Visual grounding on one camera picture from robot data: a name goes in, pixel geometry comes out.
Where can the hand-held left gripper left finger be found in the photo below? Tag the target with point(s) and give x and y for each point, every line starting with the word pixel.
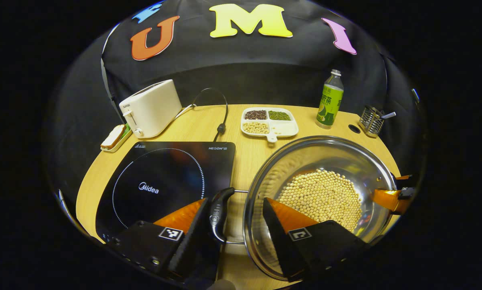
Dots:
pixel 192 241

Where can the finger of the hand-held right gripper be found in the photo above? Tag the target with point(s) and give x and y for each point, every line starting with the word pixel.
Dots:
pixel 389 199
pixel 404 177

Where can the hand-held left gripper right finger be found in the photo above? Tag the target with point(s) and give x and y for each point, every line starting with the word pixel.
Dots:
pixel 277 237

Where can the black induction cooktop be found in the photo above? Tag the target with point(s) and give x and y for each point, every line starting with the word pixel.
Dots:
pixel 164 177

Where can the stainless steel pot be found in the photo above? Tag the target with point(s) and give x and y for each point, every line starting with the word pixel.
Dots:
pixel 305 155

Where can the metal spoon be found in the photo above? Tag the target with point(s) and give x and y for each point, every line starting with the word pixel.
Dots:
pixel 389 115

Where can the pile of soybeans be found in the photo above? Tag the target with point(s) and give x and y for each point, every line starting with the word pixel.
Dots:
pixel 325 193

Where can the green tea bottle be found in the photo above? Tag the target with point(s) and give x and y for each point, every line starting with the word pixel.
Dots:
pixel 329 104

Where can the white divided bean dish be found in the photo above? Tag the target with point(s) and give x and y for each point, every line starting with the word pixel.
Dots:
pixel 283 128

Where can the white toaster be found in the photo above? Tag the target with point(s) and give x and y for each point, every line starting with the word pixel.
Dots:
pixel 152 106

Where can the black backdrop cloth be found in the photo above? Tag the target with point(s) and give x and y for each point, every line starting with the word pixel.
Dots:
pixel 245 64

